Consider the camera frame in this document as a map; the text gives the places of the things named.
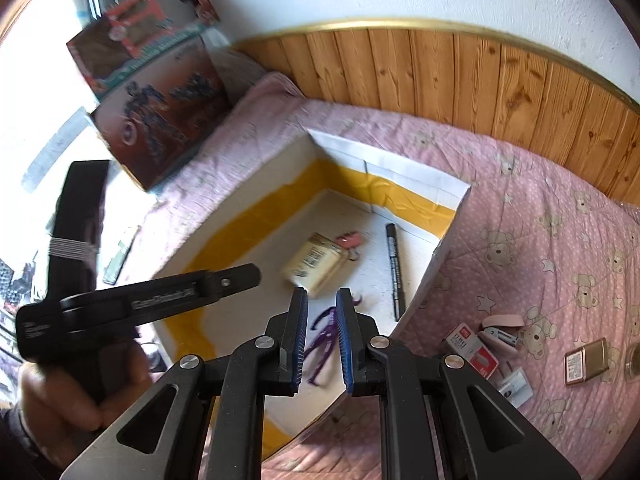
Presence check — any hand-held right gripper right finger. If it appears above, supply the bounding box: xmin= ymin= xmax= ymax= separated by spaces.
xmin=335 ymin=287 xmax=583 ymax=480

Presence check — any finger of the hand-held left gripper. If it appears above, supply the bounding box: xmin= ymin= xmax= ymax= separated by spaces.
xmin=100 ymin=263 xmax=263 ymax=307

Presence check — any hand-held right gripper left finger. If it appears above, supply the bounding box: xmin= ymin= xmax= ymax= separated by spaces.
xmin=60 ymin=287 xmax=309 ymax=480

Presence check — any purple toy figure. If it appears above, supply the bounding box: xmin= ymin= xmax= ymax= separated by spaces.
xmin=300 ymin=294 xmax=366 ymax=388

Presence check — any tissue packet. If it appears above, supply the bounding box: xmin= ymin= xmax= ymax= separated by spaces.
xmin=281 ymin=232 xmax=349 ymax=299

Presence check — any white cardboard box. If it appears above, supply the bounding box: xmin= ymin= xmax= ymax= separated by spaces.
xmin=112 ymin=129 xmax=473 ymax=461

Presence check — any black marker pen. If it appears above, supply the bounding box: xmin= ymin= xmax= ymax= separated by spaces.
xmin=384 ymin=222 xmax=407 ymax=322

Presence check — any pink binder clip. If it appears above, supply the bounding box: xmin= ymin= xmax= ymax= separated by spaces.
xmin=336 ymin=230 xmax=363 ymax=262

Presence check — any small red staple box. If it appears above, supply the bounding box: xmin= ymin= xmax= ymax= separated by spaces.
xmin=444 ymin=324 xmax=488 ymax=361

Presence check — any white charger plug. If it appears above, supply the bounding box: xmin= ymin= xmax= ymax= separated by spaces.
xmin=500 ymin=367 xmax=533 ymax=406

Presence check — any person's left hand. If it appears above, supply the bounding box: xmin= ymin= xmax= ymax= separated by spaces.
xmin=20 ymin=342 xmax=153 ymax=443

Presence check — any grey-green flat object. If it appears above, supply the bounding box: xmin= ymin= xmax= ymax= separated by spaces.
xmin=102 ymin=225 xmax=141 ymax=285

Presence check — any robot figure toy box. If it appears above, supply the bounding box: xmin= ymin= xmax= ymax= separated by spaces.
xmin=91 ymin=35 xmax=233 ymax=192

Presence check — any window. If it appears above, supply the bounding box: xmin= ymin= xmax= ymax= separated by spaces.
xmin=0 ymin=0 xmax=151 ymax=311

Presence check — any pink stapler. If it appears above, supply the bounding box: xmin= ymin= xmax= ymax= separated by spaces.
xmin=479 ymin=313 xmax=526 ymax=359

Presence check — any red toy package box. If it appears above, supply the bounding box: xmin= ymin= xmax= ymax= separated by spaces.
xmin=66 ymin=0 xmax=221 ymax=101

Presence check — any pink printed blanket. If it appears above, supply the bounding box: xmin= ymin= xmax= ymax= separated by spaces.
xmin=102 ymin=72 xmax=640 ymax=480

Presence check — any gold tin box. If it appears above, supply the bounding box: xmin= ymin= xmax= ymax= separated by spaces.
xmin=564 ymin=337 xmax=610 ymax=387

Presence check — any glass bottle with metal lid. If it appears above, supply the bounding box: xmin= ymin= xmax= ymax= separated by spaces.
xmin=622 ymin=340 xmax=640 ymax=381

